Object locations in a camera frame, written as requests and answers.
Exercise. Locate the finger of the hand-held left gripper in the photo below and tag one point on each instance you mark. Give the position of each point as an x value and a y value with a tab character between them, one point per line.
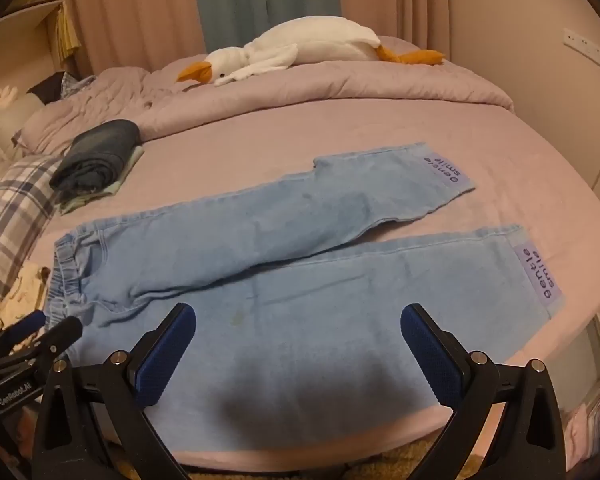
62	332
27	323

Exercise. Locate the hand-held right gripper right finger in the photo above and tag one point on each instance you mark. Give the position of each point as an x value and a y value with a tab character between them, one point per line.
430	355

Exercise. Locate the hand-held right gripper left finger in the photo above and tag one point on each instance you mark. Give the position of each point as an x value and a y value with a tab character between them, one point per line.
165	355

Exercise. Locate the light blue denim pants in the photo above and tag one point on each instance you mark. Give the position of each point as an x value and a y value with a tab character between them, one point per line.
290	310

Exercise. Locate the cream printed cloth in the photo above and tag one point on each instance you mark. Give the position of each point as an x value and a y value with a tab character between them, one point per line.
22	295

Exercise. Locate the plaid pillow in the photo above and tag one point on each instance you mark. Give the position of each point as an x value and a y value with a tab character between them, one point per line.
17	210

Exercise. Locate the printed light cloth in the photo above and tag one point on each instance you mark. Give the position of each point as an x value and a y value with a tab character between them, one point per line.
587	420

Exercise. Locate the light green folded cloth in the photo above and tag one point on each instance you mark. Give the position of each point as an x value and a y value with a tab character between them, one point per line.
127	165

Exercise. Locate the dark folded clothes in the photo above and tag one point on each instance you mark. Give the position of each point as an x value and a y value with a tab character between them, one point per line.
97	155

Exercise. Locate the bed with pink sheet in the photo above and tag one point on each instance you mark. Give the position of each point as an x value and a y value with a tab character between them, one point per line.
230	170

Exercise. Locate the beige pillow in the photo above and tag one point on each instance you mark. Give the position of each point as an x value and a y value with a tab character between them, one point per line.
5	120

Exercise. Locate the dark crumpled garment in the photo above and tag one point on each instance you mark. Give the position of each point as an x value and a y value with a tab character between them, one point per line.
50	87

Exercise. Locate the pink quilt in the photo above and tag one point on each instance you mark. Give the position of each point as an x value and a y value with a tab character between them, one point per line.
280	90

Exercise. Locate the white goose plush toy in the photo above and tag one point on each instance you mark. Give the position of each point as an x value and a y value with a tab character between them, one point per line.
300	42

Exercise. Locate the white wall power strip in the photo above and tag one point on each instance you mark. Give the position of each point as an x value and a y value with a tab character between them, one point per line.
592	50

